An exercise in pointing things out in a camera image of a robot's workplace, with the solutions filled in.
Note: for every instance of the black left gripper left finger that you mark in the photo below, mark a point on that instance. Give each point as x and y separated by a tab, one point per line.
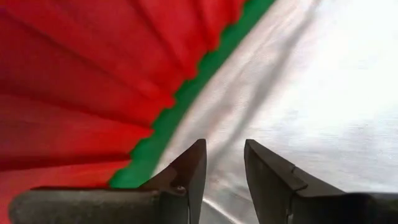
109	205

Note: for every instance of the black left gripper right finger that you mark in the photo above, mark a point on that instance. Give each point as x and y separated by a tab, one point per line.
311	205

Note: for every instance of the light blue denim jeans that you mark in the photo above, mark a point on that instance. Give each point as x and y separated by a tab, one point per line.
311	93

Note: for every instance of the red fabric laundry bin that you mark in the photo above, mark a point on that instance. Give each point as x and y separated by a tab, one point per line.
77	77

